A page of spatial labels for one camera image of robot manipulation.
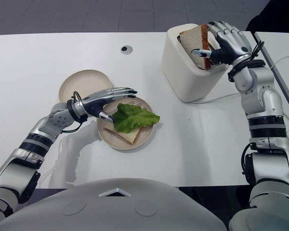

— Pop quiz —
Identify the robot body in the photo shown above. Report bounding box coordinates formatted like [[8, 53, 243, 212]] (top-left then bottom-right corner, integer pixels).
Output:
[[0, 177, 232, 231]]

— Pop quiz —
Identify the cream toaster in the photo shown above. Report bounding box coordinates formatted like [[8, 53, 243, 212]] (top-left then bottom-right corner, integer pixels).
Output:
[[160, 23, 232, 103]]

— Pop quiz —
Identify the beige plate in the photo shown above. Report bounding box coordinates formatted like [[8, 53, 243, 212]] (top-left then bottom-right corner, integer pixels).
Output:
[[96, 95, 158, 151], [58, 69, 113, 104]]

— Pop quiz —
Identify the green lettuce leaf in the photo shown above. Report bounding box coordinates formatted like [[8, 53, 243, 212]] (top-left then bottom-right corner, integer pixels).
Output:
[[112, 103, 161, 134]]

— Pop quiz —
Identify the bread slice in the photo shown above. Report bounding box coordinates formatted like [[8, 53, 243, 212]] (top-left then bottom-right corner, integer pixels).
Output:
[[178, 23, 213, 71], [104, 124, 143, 145]]

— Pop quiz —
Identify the white cord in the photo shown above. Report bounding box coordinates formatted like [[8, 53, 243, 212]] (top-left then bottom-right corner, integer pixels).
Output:
[[189, 54, 289, 135]]

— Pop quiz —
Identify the black cable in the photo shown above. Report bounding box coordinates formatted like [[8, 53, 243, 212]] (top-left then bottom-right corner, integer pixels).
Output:
[[227, 40, 266, 83], [61, 90, 89, 134]]

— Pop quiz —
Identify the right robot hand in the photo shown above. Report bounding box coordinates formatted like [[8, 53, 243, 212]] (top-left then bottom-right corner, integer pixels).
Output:
[[191, 21, 253, 66]]

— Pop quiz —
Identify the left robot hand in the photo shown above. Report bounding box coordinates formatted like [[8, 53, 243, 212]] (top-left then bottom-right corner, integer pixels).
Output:
[[81, 87, 138, 122]]

